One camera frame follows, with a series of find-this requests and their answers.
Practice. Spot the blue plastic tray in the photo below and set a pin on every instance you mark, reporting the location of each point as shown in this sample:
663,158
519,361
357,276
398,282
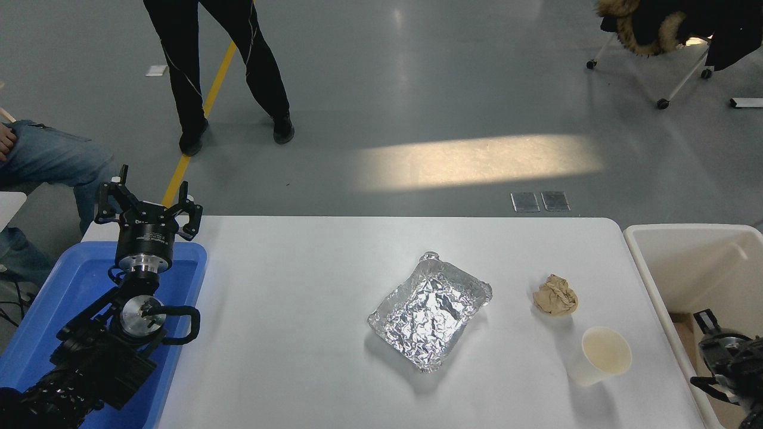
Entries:
71,280

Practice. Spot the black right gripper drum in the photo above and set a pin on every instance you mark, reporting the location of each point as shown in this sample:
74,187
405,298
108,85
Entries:
733,360

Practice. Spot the white flat bar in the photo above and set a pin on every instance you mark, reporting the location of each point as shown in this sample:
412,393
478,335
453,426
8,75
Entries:
748,102

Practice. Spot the large pale plastic bin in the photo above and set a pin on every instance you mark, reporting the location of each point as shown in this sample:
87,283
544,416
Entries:
697,262

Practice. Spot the seated person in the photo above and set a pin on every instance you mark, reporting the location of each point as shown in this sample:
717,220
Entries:
53,158

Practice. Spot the crumpled foil tray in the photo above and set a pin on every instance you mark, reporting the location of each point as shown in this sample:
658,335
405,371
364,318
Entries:
426,313

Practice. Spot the metal floor plate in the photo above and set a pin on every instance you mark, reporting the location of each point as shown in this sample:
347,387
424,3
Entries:
525,202
555,201

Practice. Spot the standing person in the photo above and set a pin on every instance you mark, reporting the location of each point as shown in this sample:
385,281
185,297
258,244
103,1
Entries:
185,71

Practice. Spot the crumpled tan paper ball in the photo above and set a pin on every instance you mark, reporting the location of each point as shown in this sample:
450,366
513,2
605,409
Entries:
555,296

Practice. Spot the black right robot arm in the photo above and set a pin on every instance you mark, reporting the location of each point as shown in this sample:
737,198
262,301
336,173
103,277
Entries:
756,417

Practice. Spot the white paper cup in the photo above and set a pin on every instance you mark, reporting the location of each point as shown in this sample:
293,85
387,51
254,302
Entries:
605,353

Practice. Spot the white side table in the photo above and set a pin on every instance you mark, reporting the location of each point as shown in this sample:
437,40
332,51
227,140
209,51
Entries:
9,208

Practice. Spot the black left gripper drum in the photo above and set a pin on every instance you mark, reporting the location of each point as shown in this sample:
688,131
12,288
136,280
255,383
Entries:
146,235

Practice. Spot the seated person's hand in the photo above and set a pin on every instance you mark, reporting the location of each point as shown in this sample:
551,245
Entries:
6,143

